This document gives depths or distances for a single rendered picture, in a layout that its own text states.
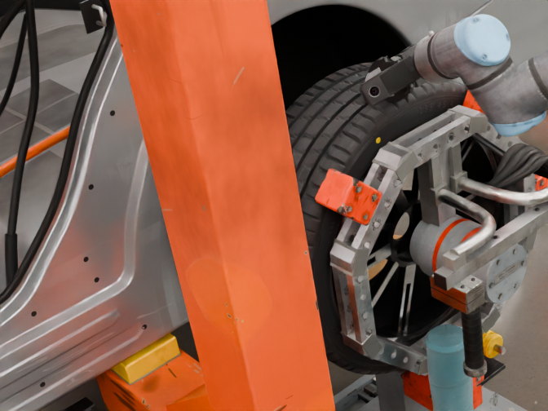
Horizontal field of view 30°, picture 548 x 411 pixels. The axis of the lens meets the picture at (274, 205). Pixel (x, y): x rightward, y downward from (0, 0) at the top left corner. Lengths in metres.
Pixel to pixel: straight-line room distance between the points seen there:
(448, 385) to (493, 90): 0.64
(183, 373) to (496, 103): 0.89
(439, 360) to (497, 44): 0.66
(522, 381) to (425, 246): 1.08
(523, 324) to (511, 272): 1.25
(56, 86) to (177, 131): 1.35
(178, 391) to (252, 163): 0.80
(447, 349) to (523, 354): 1.15
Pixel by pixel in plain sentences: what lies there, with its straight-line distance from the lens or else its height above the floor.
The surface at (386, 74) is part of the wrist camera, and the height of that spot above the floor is 1.27.
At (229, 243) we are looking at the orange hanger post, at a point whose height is 1.25.
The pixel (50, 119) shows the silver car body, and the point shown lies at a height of 1.04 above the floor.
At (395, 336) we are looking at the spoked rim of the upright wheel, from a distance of 2.28.
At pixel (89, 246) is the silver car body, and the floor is 1.02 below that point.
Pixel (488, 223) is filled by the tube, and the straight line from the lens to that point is 1.92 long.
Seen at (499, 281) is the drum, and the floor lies 0.84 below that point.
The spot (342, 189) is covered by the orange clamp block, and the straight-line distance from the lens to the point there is 1.89.
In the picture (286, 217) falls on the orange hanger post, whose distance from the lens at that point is 1.57.
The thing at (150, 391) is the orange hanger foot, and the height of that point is 0.68.
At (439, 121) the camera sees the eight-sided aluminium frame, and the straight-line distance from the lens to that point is 2.07.
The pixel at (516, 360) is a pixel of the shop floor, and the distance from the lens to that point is 3.18.
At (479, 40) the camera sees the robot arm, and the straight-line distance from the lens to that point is 1.78.
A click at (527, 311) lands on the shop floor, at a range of 3.37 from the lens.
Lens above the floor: 2.05
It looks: 30 degrees down
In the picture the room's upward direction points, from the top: 10 degrees counter-clockwise
